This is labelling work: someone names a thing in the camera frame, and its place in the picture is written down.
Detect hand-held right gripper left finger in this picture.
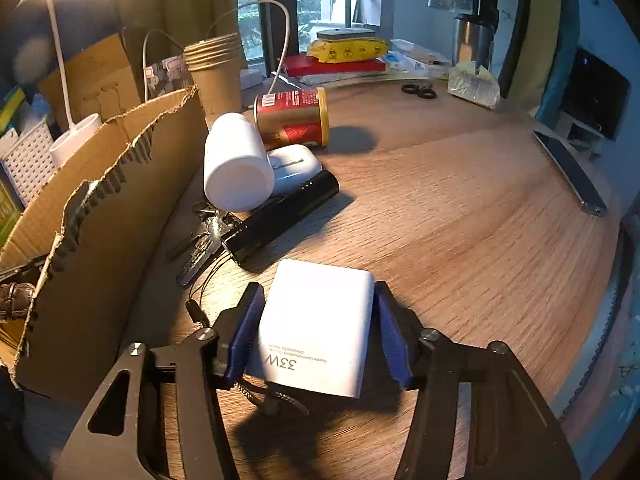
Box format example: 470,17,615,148
52,282,266,480

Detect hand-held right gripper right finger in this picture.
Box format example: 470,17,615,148
374,281,583,480

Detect white charger adapter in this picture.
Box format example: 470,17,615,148
243,259,377,400

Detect black car key with keyring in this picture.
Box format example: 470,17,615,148
165,201,251,288

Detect black cylindrical flashlight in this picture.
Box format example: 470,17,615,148
220,170,341,266

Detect torn cardboard box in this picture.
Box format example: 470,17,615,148
0,86,210,406

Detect white plastic bottle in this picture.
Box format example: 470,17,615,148
202,112,276,212

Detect white earbuds case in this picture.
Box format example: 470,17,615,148
265,144,323,196

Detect red and gold can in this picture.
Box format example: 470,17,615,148
252,86,331,150

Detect black phone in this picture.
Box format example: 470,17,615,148
531,130,608,217

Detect black scissors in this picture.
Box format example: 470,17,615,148
401,82,437,100

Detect stack of brown paper cups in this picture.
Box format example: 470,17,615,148
183,32,244,120

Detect white desk lamp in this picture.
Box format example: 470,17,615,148
17,0,106,168

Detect translucent yellowish plastic pack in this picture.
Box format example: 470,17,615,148
447,62,501,108

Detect clear jar of small items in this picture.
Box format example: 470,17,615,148
144,55,193,102

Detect green carton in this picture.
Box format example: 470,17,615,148
0,180,26,246

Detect red book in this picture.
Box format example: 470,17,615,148
282,54,388,77

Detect pile of white boxes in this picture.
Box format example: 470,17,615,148
387,39,451,78

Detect white perforated basket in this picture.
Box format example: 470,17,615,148
0,120,56,206

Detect yellow case with white device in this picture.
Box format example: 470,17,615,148
306,39,390,64

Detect brown printed cardboard sheet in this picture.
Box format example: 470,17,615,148
37,32,146,121

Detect grey and white power bank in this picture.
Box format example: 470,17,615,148
316,28,378,43

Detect steel thermos mug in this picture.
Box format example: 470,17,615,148
452,14,496,68

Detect yellow sponge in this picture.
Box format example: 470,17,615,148
0,87,28,121

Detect braided cord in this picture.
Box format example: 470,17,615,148
235,377,311,417

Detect brown strap watch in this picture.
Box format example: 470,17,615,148
0,282,36,318

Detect white cable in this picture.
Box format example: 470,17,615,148
207,1,291,96
142,30,186,101

